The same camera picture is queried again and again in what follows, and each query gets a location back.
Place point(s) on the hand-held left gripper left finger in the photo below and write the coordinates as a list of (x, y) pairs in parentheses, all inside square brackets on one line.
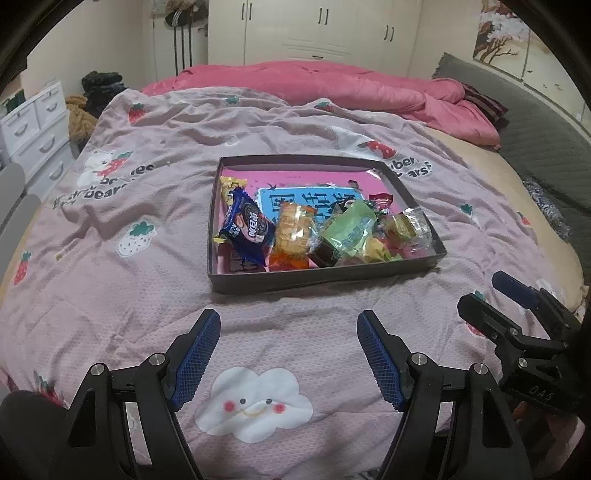
[(196, 364)]

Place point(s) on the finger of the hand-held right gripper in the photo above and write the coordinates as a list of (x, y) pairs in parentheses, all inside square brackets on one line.
[(515, 288), (480, 314)]

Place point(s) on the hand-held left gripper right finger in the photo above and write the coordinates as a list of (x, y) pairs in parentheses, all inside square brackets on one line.
[(381, 364)]

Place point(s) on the dark cardboard box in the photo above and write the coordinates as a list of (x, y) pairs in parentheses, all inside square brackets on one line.
[(323, 279)]

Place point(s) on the small brown candy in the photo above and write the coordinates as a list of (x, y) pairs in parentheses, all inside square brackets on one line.
[(242, 263)]

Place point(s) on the clear golden pastry packet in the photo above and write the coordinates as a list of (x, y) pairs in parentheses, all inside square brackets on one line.
[(406, 226)]

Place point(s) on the small black candy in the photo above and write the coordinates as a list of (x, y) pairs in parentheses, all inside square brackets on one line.
[(323, 254)]

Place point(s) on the light green snack packet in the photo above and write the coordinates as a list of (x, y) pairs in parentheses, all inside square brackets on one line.
[(348, 230)]

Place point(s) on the blue cookie packet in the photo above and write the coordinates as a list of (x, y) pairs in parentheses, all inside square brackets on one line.
[(247, 226)]

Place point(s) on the red snack packet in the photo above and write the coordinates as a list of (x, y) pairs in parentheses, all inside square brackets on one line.
[(381, 199)]

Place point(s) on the orange cake packet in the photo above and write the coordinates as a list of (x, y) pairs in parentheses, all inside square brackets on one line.
[(293, 230)]

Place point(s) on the yellow snack packet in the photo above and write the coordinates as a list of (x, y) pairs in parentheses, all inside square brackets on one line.
[(231, 187)]

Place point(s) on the person's right hand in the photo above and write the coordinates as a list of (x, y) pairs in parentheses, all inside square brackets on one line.
[(563, 424)]

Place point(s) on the strawberry printed blanket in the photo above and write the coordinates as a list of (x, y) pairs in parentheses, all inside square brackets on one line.
[(138, 300)]

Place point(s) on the dark floral cloth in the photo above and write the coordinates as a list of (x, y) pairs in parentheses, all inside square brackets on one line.
[(545, 203)]

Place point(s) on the beige bed sheet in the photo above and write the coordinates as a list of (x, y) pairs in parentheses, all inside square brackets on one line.
[(485, 184)]

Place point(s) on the grey padded headboard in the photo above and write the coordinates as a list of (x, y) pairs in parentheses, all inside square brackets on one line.
[(531, 129)]

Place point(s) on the dark striped pillow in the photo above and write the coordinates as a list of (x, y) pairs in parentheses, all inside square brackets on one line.
[(485, 101)]

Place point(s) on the pink book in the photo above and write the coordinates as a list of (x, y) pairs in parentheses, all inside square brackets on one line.
[(300, 177)]

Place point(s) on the brown plush toy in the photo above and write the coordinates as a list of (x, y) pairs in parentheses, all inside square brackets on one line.
[(81, 124)]

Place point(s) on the pink quilt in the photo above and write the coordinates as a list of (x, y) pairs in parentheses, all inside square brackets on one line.
[(323, 83)]

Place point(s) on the white drawer unit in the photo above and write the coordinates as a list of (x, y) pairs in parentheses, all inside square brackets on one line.
[(32, 129)]

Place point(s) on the black clothes pile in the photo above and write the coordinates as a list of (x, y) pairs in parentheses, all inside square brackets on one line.
[(104, 90)]

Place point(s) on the dark green container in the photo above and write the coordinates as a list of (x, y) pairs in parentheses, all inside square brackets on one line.
[(11, 99)]

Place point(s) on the white wardrobe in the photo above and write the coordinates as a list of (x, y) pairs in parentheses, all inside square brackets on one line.
[(300, 32)]

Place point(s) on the hanging bags and hats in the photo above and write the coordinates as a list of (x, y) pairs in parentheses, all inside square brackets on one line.
[(180, 9)]

